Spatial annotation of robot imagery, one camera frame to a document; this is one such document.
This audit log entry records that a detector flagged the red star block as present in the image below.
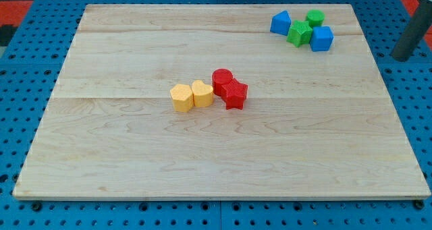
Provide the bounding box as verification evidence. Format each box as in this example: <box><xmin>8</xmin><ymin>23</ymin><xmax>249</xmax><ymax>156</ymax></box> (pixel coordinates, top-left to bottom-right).
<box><xmin>221</xmin><ymin>78</ymin><xmax>248</xmax><ymax>110</ymax></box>

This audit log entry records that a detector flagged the green star block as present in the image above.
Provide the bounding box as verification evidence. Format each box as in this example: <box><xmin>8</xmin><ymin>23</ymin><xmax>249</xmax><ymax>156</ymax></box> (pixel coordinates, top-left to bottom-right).
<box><xmin>286</xmin><ymin>20</ymin><xmax>313</xmax><ymax>47</ymax></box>

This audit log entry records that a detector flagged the yellow heart block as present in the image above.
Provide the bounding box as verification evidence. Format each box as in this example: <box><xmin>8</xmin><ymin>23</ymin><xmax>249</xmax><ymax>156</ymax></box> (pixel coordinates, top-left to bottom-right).
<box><xmin>192</xmin><ymin>80</ymin><xmax>214</xmax><ymax>107</ymax></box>

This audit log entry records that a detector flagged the red cylinder block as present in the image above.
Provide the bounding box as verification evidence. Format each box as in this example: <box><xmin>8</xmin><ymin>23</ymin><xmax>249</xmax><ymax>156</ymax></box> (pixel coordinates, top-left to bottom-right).
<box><xmin>211</xmin><ymin>68</ymin><xmax>233</xmax><ymax>96</ymax></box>

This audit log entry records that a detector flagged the yellow pentagon block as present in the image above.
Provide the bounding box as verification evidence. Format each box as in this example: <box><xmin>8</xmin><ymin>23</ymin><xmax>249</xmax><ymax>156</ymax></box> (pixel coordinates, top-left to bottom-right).
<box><xmin>170</xmin><ymin>84</ymin><xmax>194</xmax><ymax>113</ymax></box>

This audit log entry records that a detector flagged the blue triangle block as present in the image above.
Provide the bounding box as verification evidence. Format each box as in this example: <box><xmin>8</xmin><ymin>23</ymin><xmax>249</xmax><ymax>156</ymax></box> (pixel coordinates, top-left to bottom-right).
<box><xmin>270</xmin><ymin>10</ymin><xmax>292</xmax><ymax>36</ymax></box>

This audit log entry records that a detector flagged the wooden board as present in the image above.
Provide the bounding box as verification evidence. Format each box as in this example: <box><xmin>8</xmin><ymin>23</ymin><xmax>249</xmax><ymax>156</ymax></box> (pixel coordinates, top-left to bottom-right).
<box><xmin>13</xmin><ymin>4</ymin><xmax>430</xmax><ymax>201</ymax></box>

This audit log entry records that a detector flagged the blue cube block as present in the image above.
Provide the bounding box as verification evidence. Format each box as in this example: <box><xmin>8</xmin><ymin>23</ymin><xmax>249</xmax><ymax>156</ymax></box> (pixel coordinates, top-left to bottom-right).
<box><xmin>310</xmin><ymin>26</ymin><xmax>334</xmax><ymax>52</ymax></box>

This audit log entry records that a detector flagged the green cylinder block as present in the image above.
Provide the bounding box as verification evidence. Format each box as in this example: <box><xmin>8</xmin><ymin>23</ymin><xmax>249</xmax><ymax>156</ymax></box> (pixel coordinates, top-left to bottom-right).
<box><xmin>305</xmin><ymin>9</ymin><xmax>325</xmax><ymax>28</ymax></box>

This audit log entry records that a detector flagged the black cylindrical robot tool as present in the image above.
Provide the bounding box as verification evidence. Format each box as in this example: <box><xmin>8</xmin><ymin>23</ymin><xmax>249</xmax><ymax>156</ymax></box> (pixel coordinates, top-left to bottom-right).
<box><xmin>390</xmin><ymin>0</ymin><xmax>431</xmax><ymax>62</ymax></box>

